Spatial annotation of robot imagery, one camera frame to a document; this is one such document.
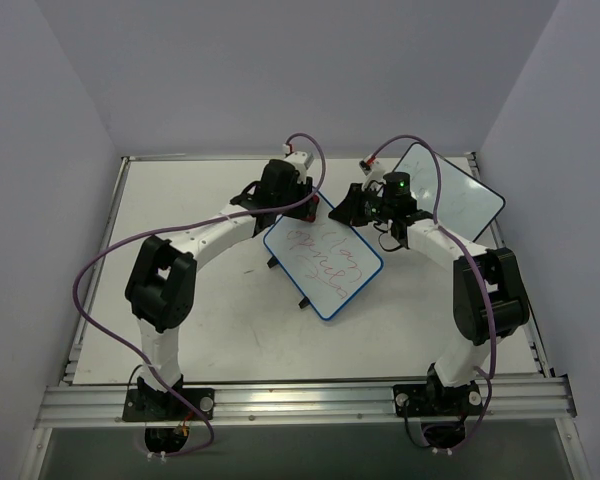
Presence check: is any blue-framed whiteboard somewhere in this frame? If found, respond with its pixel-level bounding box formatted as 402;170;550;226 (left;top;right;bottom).
263;194;384;321

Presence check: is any red heart-shaped eraser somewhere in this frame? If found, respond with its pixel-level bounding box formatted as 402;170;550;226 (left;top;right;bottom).
302;195;320;223

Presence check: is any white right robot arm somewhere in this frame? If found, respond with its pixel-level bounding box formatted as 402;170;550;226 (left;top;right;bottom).
329;172;530;413

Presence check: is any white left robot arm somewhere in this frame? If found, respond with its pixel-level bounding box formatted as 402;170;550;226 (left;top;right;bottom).
125;152;313;419

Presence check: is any black-framed whiteboard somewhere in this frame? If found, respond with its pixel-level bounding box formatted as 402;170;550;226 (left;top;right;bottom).
394;144;506;240

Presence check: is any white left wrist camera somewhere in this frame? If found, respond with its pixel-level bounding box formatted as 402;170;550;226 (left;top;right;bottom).
283;144;314;183

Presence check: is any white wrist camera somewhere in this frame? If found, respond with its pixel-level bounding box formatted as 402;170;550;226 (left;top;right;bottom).
359;155;386;190
283;144;314;183

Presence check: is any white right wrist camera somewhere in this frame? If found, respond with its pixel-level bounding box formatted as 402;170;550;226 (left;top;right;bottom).
359;155;386;190

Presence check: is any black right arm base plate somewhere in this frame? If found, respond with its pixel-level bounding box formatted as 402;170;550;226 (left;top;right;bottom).
392;382;483;418

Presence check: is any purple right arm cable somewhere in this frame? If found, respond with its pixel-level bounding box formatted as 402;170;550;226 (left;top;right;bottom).
364;134;499;454

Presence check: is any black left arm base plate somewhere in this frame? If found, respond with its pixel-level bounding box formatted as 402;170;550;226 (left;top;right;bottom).
121;386;215;423

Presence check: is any aluminium front rail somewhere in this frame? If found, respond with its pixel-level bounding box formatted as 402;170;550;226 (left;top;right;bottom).
35;376;576;428

